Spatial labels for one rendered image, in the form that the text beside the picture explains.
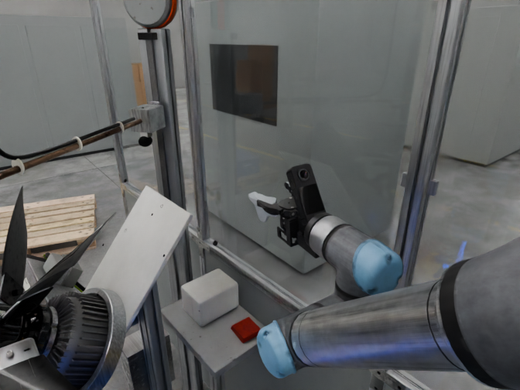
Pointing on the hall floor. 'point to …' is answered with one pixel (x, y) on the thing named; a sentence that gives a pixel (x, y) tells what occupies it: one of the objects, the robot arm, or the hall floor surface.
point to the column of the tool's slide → (186, 358)
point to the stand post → (154, 342)
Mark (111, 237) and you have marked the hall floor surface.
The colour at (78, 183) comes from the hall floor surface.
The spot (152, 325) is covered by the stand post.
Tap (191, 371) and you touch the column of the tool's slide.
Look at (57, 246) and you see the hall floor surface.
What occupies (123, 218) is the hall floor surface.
